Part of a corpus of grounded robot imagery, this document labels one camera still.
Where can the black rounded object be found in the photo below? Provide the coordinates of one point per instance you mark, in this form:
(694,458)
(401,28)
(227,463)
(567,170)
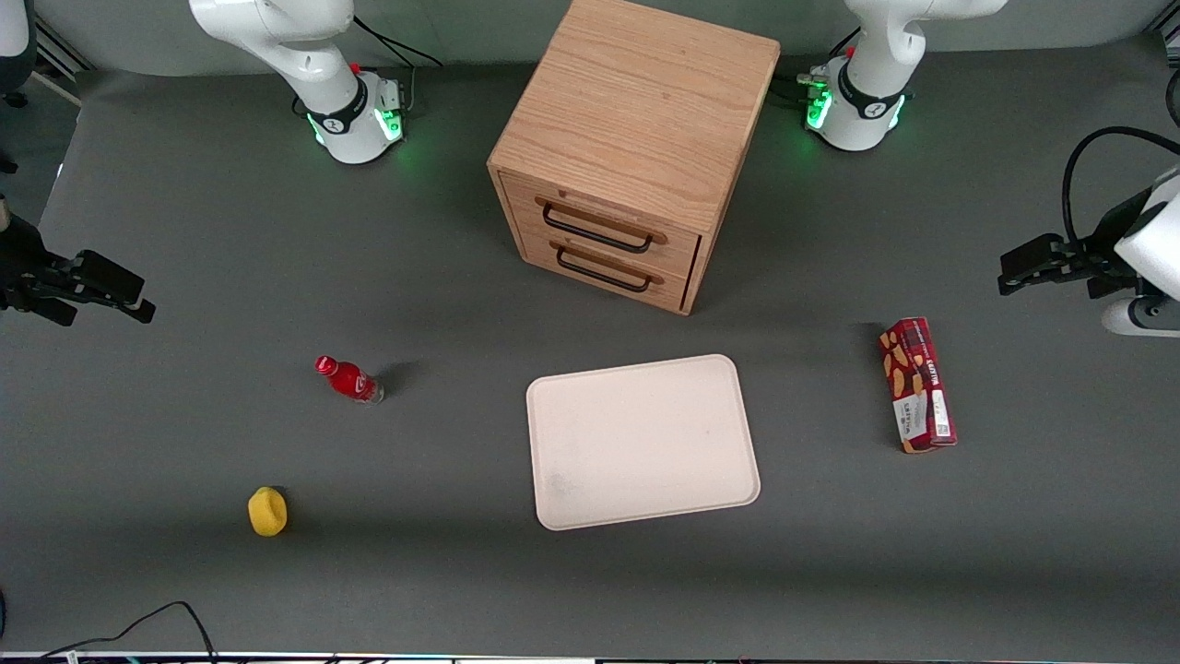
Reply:
(14,41)

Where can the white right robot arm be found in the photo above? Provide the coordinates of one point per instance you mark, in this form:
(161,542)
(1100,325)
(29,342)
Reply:
(313,55)

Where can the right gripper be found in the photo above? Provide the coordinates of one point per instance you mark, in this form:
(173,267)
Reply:
(20,259)

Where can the small red bottle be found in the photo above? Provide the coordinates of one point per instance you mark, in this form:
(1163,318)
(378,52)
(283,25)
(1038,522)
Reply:
(351,380)

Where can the wooden drawer cabinet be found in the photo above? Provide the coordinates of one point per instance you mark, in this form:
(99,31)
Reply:
(636,101)

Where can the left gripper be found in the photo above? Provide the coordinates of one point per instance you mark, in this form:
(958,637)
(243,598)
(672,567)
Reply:
(1114,227)

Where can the yellow foam piece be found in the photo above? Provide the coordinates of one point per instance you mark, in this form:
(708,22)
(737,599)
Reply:
(267,513)

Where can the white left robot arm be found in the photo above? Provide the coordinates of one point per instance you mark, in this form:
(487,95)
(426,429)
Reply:
(871,92)

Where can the aluminium frame rail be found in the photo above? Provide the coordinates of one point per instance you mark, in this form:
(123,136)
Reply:
(64,51)

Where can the red cookie box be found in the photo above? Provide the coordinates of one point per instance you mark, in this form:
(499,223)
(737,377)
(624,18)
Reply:
(917,387)

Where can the beige plastic tray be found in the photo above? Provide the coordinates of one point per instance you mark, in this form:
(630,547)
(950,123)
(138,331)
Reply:
(641,443)

